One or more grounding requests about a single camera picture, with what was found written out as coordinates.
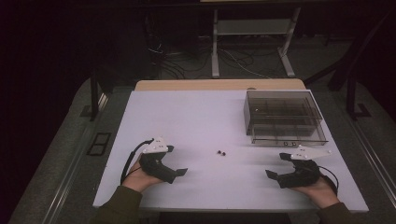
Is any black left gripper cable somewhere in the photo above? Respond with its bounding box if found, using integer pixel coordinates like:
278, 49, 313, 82
120, 137, 155, 185

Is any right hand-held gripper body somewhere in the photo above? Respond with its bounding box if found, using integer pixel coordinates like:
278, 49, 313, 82
277, 144, 332, 189

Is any smoky transparent drawer case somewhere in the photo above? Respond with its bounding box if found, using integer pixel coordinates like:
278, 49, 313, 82
243, 90, 325, 137

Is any tangle of floor cables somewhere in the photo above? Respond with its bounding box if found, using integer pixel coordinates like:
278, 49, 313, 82
146, 36, 275, 80

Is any black metal stand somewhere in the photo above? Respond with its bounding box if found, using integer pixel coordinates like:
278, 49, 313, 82
81, 70, 110, 122
345, 74, 372, 121

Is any person's left hand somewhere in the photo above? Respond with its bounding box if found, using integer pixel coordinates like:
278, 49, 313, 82
121, 154, 163, 193

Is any white metal desk frame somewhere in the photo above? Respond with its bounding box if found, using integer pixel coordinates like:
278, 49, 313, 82
210, 7, 302, 79

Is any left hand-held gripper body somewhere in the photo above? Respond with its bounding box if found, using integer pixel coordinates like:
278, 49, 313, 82
138, 135, 177, 185

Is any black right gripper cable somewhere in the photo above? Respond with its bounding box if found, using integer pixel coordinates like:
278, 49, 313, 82
317, 165, 340, 196

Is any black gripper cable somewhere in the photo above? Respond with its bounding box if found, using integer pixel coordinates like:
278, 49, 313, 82
317, 165, 340, 196
120, 137, 155, 185

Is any smoky transparent divided drawer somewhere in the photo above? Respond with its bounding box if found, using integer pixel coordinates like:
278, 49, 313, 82
249, 122, 330, 147

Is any person's right hand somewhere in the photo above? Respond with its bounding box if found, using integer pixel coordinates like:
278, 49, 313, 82
291, 175, 341, 210

